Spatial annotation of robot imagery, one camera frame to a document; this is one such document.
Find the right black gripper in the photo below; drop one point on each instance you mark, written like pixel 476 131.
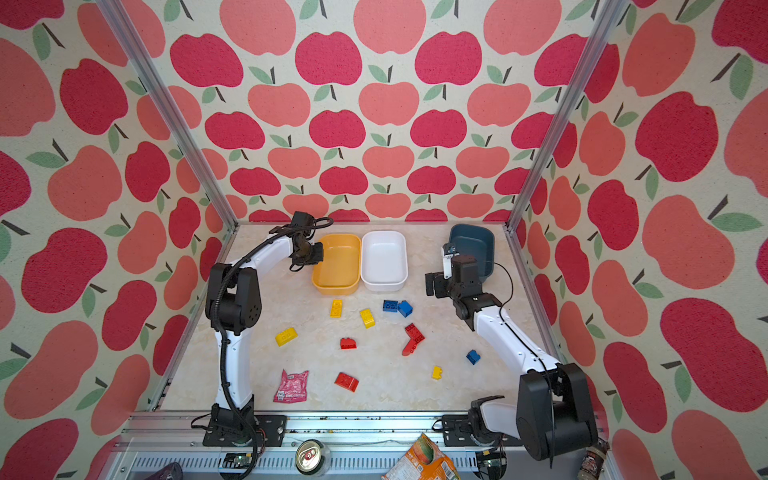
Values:
pixel 439 278

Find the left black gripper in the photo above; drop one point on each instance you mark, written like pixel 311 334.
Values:
pixel 318 257

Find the yellow plastic container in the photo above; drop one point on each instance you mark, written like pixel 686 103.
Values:
pixel 338 274

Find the dark teal plastic container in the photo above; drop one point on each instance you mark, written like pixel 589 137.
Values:
pixel 476 241

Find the white plastic container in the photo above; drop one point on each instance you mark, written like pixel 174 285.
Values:
pixel 384 266

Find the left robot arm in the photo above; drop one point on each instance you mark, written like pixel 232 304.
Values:
pixel 234 306

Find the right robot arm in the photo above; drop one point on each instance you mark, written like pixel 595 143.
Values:
pixel 553 413

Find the blue cube lego brick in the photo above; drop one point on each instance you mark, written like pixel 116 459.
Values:
pixel 405 309

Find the yellow lego brick upright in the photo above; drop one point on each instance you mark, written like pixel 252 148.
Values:
pixel 336 308

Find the blue flat lego brick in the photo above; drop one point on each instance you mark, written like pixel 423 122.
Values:
pixel 390 306

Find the red lego brick angled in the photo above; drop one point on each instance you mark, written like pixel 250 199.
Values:
pixel 410 348

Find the yellow curved lego brick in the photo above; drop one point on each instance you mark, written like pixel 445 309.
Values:
pixel 367 318

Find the red curved lego brick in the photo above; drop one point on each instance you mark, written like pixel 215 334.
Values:
pixel 348 344

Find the red lego brick front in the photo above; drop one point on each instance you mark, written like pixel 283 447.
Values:
pixel 346 382

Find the pink snack packet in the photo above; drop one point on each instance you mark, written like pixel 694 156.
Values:
pixel 292 388

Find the orange snack bag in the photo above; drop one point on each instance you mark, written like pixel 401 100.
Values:
pixel 423 461

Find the soda can top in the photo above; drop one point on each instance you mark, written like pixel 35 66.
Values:
pixel 312 458

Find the dark glass jar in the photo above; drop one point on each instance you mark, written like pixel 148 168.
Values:
pixel 593 461

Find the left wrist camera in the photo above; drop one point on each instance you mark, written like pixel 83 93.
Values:
pixel 303 223

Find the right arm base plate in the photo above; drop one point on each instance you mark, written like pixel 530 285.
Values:
pixel 457 431

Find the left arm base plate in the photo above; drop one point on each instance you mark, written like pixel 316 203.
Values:
pixel 228 431

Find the left aluminium frame post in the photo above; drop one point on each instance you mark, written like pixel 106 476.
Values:
pixel 130 40

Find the aluminium frame post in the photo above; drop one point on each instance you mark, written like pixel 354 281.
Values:
pixel 575 91
pixel 130 40

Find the right aluminium frame post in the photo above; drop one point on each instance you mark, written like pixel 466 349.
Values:
pixel 575 91

